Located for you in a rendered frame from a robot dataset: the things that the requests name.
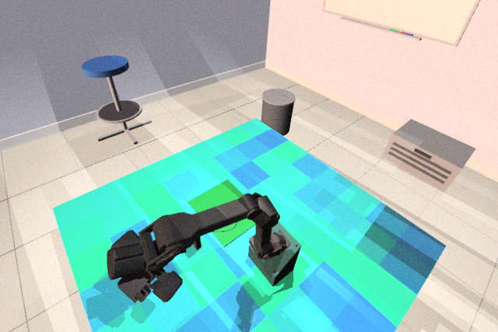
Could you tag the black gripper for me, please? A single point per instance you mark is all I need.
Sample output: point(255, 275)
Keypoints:
point(167, 284)

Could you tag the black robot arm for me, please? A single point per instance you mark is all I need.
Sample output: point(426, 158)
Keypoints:
point(176, 232)

